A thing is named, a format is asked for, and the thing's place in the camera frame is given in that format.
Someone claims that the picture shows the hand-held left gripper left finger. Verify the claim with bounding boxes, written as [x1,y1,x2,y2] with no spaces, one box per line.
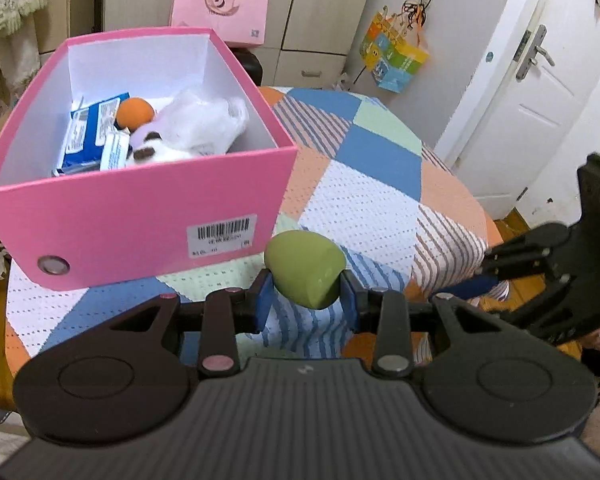
[109,269,275,379]

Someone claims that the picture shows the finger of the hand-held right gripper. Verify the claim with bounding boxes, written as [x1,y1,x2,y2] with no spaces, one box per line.
[494,279,581,334]
[450,222,575,302]

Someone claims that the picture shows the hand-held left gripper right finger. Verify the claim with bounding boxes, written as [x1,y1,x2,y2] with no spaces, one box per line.
[340,269,507,379]

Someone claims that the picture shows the green ball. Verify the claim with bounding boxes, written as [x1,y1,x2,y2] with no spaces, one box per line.
[263,231,347,311]

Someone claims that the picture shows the pink cardboard box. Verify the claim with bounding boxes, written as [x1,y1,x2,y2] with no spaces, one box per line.
[0,26,299,291]

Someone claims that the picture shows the clear plastic bag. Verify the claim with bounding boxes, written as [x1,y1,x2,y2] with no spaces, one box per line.
[157,87,250,157]

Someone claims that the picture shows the small white blue packet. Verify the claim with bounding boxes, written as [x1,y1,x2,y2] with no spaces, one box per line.
[100,132,131,171]

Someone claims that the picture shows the orange ball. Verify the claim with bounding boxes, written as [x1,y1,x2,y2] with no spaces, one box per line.
[116,97,156,131]

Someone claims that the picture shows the blue wet wipes packet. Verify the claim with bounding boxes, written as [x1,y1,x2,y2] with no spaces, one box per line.
[62,92,131,171]

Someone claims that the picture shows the patchwork tablecloth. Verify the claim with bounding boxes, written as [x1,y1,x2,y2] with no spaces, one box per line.
[5,85,511,376]

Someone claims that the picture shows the white door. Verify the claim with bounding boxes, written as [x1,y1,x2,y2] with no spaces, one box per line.
[432,0,600,221]

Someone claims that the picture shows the black suitcase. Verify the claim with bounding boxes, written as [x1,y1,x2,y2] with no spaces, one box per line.
[230,47,263,88]

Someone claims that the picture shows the colourful paper gift bag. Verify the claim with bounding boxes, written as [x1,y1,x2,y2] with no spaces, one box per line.
[358,0,428,93]

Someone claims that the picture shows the beige wardrobe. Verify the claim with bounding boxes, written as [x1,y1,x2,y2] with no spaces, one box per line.
[100,0,381,91]

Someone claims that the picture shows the pink shopping bag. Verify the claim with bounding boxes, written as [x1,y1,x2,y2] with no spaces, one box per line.
[169,0,271,48]

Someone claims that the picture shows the cream fleece pajama pants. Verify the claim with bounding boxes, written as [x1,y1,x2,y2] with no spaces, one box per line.
[0,22,43,92]

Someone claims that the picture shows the beige tall cabinet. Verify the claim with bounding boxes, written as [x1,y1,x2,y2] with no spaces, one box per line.
[32,0,101,56]

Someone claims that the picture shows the silver door handle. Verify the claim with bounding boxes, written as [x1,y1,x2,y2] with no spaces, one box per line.
[516,25,556,81]

